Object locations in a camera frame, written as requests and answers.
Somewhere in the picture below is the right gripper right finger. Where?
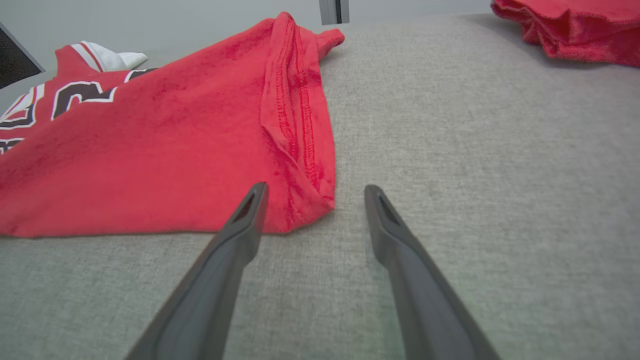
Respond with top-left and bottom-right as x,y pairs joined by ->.
363,184 -> 501,360

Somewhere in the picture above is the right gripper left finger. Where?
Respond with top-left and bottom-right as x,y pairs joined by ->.
125,181 -> 270,360

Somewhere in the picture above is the red numbered basketball jersey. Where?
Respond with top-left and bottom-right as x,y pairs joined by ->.
0,11 -> 346,239

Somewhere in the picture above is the red shorts white waistband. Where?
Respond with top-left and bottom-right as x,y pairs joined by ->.
490,0 -> 640,69

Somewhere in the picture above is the grey metal partition post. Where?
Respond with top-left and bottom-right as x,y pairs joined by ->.
319,0 -> 350,26

